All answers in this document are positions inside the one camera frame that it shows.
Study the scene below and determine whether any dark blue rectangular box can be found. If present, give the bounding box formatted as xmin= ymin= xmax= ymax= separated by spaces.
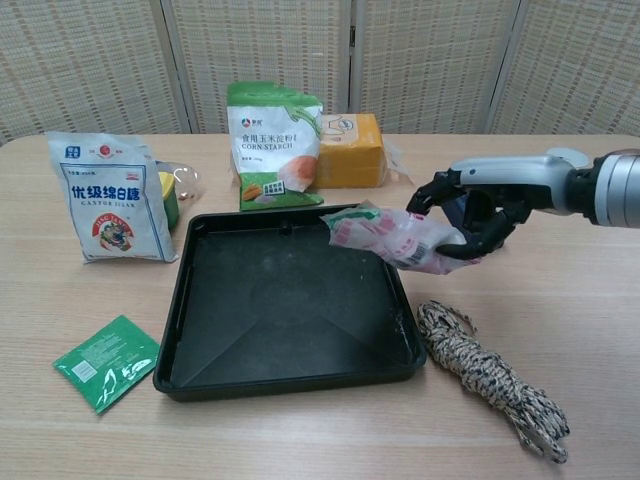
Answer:
xmin=442 ymin=192 xmax=506 ymax=251

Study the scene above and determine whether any woven folding screen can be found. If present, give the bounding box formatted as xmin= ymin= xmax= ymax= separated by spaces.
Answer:
xmin=0 ymin=0 xmax=640 ymax=146

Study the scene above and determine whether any green white corn starch bag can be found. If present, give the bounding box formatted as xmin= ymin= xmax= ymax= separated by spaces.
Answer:
xmin=226 ymin=81 xmax=325 ymax=212

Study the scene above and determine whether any orange tissue pack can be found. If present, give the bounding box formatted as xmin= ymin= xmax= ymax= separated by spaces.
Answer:
xmin=312 ymin=113 xmax=416 ymax=190

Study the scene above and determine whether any white sugar bag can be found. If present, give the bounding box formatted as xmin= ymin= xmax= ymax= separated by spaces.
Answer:
xmin=45 ymin=131 xmax=180 ymax=265

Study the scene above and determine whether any pink snack packet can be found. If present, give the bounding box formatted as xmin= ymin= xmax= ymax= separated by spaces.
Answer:
xmin=319 ymin=199 xmax=469 ymax=277

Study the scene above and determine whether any yellow green container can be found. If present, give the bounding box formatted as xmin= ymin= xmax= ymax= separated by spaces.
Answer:
xmin=157 ymin=171 xmax=180 ymax=231

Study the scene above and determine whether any black square plastic tray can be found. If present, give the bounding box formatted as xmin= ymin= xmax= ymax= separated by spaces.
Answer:
xmin=152 ymin=202 xmax=428 ymax=403

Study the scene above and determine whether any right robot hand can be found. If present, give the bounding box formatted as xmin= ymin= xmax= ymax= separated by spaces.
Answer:
xmin=405 ymin=153 xmax=596 ymax=261

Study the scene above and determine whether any clear bottle with blue label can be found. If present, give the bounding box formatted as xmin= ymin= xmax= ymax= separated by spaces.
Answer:
xmin=154 ymin=160 xmax=200 ymax=204

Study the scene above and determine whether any green sachet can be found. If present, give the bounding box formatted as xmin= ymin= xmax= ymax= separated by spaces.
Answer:
xmin=52 ymin=314 xmax=161 ymax=416

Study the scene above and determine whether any white table grommet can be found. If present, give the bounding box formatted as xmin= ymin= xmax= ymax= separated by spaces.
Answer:
xmin=548 ymin=146 xmax=591 ymax=168

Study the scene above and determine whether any braided rope bundle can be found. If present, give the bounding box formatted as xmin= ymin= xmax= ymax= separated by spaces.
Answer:
xmin=416 ymin=299 xmax=571 ymax=465

